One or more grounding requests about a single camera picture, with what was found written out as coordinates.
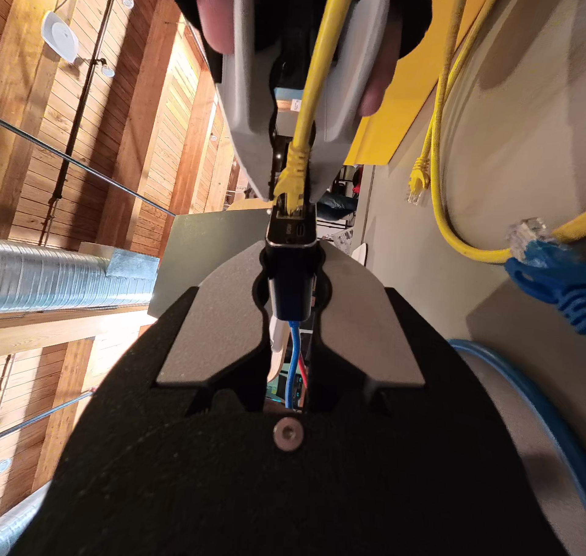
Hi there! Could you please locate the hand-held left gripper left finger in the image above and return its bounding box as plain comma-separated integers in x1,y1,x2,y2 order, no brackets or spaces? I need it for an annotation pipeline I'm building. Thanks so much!
156,240,275,413

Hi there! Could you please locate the white ceiling access point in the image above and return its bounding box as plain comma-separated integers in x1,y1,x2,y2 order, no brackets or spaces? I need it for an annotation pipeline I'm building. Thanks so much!
40,10,79,63

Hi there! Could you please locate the silver ventilation duct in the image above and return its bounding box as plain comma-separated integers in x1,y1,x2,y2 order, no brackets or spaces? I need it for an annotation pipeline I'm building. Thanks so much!
0,480,51,556
0,239,160,314

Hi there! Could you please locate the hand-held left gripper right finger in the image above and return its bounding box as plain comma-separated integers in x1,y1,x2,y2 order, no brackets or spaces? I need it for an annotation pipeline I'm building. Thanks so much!
306,239,426,413

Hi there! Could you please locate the blue ethernet cable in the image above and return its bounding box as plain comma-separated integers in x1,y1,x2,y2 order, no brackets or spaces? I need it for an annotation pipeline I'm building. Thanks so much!
285,217,586,479

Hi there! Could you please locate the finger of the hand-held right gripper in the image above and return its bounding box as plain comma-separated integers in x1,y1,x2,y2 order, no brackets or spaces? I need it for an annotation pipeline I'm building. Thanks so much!
214,0,284,202
308,0,392,204

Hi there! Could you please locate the yellow ethernet cable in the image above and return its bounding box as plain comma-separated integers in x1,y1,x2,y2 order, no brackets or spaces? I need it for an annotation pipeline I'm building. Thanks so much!
274,0,586,265

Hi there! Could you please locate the black ceiling pipe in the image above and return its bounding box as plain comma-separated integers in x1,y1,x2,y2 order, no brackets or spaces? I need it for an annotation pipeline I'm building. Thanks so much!
39,0,125,245

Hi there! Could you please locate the grey ceiling panel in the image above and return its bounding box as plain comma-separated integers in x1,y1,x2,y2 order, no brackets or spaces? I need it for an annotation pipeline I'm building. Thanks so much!
147,210,272,319

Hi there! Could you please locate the yellow plastic bin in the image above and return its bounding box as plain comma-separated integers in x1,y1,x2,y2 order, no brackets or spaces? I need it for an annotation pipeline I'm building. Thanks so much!
341,0,520,167

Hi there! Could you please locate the thin metal rod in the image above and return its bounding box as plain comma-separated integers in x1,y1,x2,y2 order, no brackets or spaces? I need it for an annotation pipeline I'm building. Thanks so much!
0,389,94,439
0,119,177,218

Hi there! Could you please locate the person's right hand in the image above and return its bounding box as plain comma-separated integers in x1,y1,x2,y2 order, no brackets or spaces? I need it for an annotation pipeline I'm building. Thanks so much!
192,0,404,118

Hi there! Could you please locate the black ethernet adapter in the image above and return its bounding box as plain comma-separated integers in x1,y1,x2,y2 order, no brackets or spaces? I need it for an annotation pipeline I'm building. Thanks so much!
265,206,320,322

